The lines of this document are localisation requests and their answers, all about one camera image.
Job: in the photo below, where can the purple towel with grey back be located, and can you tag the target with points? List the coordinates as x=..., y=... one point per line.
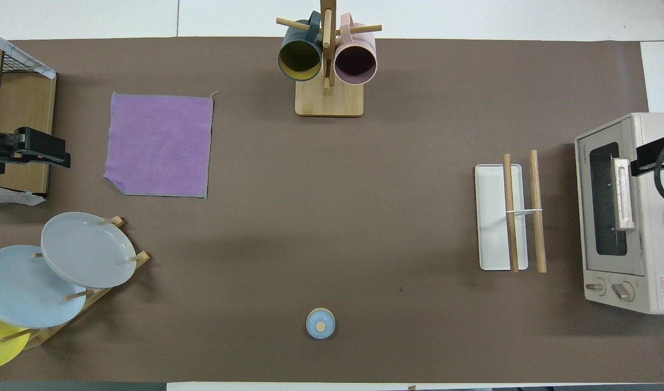
x=158, y=144

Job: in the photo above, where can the white towel rack wooden bars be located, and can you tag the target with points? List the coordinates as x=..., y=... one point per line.
x=492, y=217

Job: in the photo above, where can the wooden plate rack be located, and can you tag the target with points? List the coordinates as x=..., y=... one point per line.
x=49, y=331

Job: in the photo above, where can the beige toaster oven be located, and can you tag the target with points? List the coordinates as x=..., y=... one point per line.
x=652, y=244

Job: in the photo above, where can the grey plate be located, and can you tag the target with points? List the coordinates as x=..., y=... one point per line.
x=87, y=250

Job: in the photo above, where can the light blue plate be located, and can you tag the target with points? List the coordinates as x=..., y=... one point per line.
x=22, y=288

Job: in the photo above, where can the dark teal mug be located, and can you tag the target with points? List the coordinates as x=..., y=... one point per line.
x=300, y=57

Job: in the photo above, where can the wooden mug tree stand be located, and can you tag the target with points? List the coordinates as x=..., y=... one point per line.
x=329, y=100

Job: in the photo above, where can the brown table mat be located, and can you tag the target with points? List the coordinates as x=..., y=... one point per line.
x=337, y=217

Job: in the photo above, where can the pink mug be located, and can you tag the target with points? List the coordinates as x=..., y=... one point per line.
x=355, y=61

